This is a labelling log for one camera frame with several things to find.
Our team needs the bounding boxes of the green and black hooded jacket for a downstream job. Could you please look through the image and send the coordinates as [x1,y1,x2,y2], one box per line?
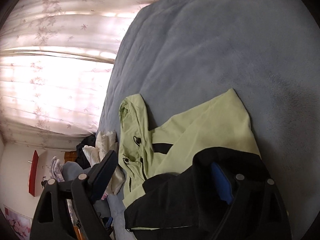
[119,89,270,239]

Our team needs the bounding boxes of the floral purple folded quilt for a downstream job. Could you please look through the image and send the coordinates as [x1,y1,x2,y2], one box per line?
[49,156,65,182]

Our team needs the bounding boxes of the blue fleece bed blanket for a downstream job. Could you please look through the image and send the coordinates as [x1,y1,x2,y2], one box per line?
[99,0,319,239]

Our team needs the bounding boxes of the white floral curtains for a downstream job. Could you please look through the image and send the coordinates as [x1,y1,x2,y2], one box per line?
[1,0,159,150]

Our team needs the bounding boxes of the red wall hanging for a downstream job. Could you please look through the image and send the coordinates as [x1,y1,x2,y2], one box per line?
[28,151,39,197]

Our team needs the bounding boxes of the pink white cat plush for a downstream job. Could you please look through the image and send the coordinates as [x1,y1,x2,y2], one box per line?
[101,190,108,200]

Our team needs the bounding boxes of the folded cream puffer jacket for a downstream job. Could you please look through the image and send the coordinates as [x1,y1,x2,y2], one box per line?
[81,129,126,196]

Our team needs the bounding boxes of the pink flower wall picture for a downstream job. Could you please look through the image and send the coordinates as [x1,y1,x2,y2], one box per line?
[4,206,32,240]

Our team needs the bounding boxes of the black clothing heap by window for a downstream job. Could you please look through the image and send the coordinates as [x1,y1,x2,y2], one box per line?
[75,134,97,169]

